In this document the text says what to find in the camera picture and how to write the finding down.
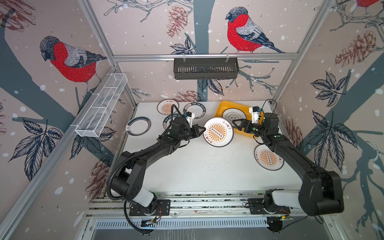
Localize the right black cable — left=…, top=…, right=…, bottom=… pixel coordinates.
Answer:
left=278, top=214, right=325, bottom=231

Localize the left black cable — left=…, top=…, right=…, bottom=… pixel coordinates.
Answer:
left=122, top=200, right=157, bottom=235

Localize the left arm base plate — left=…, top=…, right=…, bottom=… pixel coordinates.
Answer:
left=129, top=199, right=171, bottom=217

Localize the green lettered plate middle left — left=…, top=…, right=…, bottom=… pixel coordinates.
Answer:
left=163, top=114, right=175, bottom=130

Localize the green rimmed plate far left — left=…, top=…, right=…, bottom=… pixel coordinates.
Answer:
left=126, top=117, right=152, bottom=137

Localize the green lettered plate back centre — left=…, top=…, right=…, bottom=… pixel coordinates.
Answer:
left=183, top=102, right=206, bottom=119

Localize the black hanging wire basket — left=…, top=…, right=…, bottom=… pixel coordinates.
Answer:
left=174, top=58, right=239, bottom=80

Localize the orange sunburst plate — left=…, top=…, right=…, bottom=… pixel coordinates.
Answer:
left=157, top=99, right=179, bottom=116
left=203, top=117, right=234, bottom=148
left=254, top=145, right=285, bottom=171

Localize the horizontal aluminium frame bar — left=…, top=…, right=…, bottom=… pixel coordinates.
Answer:
left=113, top=53, right=298, bottom=63

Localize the green lettered plate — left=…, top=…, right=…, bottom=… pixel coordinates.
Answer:
left=163, top=114, right=175, bottom=130
left=183, top=102, right=206, bottom=119

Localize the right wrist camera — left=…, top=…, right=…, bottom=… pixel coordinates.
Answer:
left=249, top=106, right=262, bottom=124

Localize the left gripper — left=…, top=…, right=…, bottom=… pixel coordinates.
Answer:
left=178, top=124, right=206, bottom=142

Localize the white flower plate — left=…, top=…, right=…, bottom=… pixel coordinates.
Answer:
left=222, top=108, right=247, bottom=121

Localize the yellow plastic bin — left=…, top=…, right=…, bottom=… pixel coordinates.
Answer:
left=215, top=101, right=253, bottom=138

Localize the white mesh wire shelf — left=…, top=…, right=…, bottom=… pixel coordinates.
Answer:
left=75, top=73, right=128, bottom=138

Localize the black cable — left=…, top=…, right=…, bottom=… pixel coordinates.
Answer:
left=122, top=200, right=157, bottom=235
left=278, top=214, right=325, bottom=231

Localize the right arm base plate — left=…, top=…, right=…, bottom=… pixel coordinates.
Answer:
left=247, top=198, right=291, bottom=215

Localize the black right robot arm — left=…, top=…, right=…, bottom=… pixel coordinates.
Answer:
left=233, top=113, right=345, bottom=216

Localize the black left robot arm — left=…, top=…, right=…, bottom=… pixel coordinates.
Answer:
left=107, top=115, right=206, bottom=214

